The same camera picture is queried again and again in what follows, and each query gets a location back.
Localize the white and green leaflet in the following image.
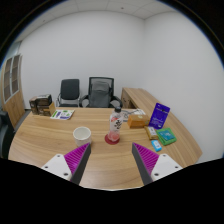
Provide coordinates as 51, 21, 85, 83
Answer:
49, 109, 76, 121

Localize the small tan box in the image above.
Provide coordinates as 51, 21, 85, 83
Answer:
143, 125, 159, 141

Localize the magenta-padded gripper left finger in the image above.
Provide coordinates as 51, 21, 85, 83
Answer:
41, 142, 92, 186

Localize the wooden tissue box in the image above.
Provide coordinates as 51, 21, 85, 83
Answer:
127, 114, 151, 130

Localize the stack of dark boxes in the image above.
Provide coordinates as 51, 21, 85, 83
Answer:
28, 93, 57, 117

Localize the grey mesh office chair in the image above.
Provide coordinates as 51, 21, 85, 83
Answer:
79, 76, 123, 109

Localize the purple standing card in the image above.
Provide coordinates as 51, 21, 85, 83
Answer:
148, 102, 171, 130

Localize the black padded chair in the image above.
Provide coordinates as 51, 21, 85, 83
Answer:
55, 78, 81, 108

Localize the green folded cloth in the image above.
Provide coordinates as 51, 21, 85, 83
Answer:
155, 127, 178, 147

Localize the wooden side desk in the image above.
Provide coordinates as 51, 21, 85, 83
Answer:
120, 87, 158, 109

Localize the wooden cabinet with glass doors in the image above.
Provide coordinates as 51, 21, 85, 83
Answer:
0, 54, 26, 129

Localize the white speckled cup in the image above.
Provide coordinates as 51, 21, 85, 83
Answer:
72, 126, 93, 148

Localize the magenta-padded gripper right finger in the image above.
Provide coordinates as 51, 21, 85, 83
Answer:
131, 142, 184, 186

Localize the black armchair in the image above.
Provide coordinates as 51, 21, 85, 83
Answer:
0, 109, 16, 159

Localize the clear drink bottle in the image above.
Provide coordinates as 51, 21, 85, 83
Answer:
107, 106, 123, 143

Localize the small blue box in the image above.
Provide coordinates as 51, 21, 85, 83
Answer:
150, 139, 163, 153

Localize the flat round red coaster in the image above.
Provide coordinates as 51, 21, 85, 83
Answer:
104, 133, 121, 146

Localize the grey round disc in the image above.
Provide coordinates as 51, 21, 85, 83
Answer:
121, 108, 134, 122

